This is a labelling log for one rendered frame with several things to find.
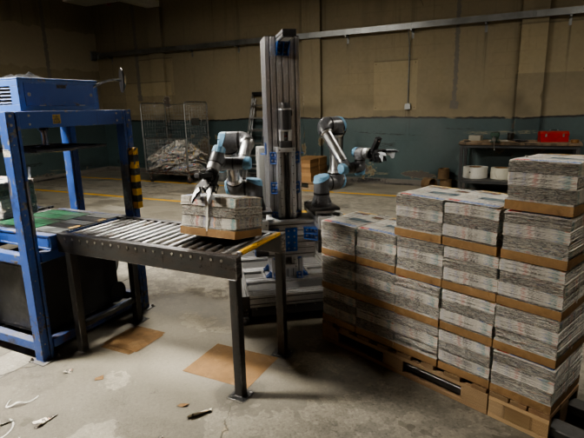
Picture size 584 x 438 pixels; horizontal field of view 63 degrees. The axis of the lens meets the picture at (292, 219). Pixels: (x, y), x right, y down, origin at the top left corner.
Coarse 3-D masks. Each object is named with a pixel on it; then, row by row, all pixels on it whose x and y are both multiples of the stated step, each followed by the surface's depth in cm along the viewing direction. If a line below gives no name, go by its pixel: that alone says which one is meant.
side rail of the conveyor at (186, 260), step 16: (64, 240) 298; (80, 240) 291; (96, 240) 284; (112, 240) 281; (96, 256) 288; (112, 256) 282; (128, 256) 276; (144, 256) 270; (160, 256) 264; (176, 256) 259; (192, 256) 254; (208, 256) 249; (224, 256) 244; (240, 256) 245; (192, 272) 256; (208, 272) 252; (224, 272) 247; (240, 272) 246
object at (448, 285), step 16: (336, 256) 302; (352, 256) 291; (400, 272) 266; (336, 288) 306; (448, 288) 245; (464, 288) 238; (384, 304) 279; (336, 320) 312; (416, 320) 263; (432, 320) 255; (368, 336) 293; (464, 336) 243; (480, 336) 236; (416, 352) 267; (448, 368) 253; (480, 384) 241
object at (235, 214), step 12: (216, 204) 262; (228, 204) 258; (240, 204) 260; (252, 204) 272; (216, 216) 262; (228, 216) 259; (240, 216) 261; (252, 216) 272; (216, 228) 263; (228, 228) 260; (240, 228) 261; (252, 228) 274
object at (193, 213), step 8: (184, 200) 272; (200, 200) 267; (184, 208) 272; (192, 208) 270; (200, 208) 267; (184, 216) 273; (192, 216) 271; (200, 216) 268; (184, 224) 273; (192, 224) 271; (200, 224) 268
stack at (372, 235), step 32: (352, 224) 292; (384, 224) 291; (384, 256) 273; (416, 256) 258; (448, 256) 243; (480, 256) 230; (352, 288) 296; (384, 288) 277; (416, 288) 259; (480, 288) 232; (352, 320) 301; (384, 320) 282; (448, 320) 248; (480, 320) 236; (384, 352) 285; (448, 352) 252; (480, 352) 238
